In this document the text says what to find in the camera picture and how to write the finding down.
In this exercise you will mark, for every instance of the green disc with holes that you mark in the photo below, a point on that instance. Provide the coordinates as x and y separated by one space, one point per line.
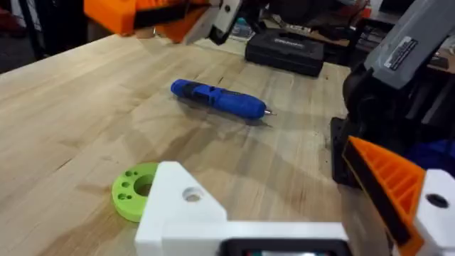
129 199

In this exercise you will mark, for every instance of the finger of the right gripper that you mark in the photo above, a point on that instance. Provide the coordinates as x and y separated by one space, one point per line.
110 14
220 17

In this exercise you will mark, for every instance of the blue bucket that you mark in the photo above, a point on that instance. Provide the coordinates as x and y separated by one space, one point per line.
433 156

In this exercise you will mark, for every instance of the black tool case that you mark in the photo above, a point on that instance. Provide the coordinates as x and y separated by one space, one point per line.
284 51

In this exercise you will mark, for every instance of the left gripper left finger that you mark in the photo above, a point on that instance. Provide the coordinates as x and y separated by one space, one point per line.
177 209

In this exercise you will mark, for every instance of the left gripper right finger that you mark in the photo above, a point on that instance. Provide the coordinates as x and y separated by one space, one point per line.
398 185

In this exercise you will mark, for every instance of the clear bottle with teal cap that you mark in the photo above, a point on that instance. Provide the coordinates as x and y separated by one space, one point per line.
242 29

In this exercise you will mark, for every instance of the blue electric screwdriver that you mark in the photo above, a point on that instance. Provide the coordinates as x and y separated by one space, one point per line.
220 99

